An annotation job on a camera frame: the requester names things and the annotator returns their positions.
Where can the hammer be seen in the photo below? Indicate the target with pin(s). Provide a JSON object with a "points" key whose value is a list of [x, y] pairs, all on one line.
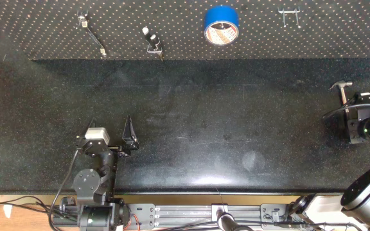
{"points": [[343, 94]]}

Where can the mounting rail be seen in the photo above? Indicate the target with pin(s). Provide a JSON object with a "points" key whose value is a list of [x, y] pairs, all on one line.
{"points": [[185, 216]]}

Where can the wrench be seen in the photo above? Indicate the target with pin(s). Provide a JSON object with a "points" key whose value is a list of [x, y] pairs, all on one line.
{"points": [[92, 36]]}

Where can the black pegboard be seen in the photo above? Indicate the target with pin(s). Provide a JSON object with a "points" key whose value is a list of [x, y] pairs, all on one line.
{"points": [[140, 19]]}

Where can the white tape piece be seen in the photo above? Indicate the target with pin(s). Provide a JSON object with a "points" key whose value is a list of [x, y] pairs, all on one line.
{"points": [[7, 210]]}

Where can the black and white pliers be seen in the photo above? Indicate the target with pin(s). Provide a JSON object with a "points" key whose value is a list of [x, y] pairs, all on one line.
{"points": [[151, 39]]}

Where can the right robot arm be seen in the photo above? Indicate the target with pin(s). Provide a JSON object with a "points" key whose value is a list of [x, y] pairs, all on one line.
{"points": [[369, 189]]}

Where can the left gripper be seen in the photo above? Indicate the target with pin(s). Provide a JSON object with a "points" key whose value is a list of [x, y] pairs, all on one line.
{"points": [[96, 149]]}

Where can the roll of blue tape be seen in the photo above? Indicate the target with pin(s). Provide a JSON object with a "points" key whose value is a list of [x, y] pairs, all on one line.
{"points": [[221, 16]]}

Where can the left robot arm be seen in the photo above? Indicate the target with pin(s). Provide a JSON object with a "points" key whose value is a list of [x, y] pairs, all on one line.
{"points": [[92, 186]]}

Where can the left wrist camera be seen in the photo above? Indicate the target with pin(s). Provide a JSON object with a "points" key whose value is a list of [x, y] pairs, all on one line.
{"points": [[97, 135]]}

